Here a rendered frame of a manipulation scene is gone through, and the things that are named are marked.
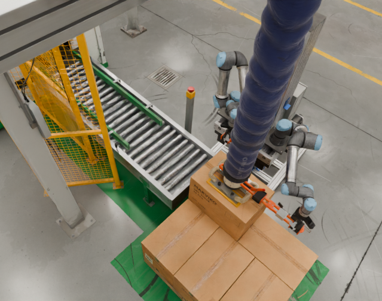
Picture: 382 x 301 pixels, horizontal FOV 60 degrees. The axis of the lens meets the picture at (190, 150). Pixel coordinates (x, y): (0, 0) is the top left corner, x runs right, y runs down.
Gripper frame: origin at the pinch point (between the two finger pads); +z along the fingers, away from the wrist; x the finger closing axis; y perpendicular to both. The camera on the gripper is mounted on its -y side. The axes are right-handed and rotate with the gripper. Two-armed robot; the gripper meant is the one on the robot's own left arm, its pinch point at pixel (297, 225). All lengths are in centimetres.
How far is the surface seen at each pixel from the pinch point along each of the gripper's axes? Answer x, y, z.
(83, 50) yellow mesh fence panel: 45, 172, -83
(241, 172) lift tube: 7, 53, -22
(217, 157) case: -11, 86, 13
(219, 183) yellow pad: 10, 67, 8
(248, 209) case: 9.4, 36.0, 12.9
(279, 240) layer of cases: -8, 4, 53
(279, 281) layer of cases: 22, -16, 53
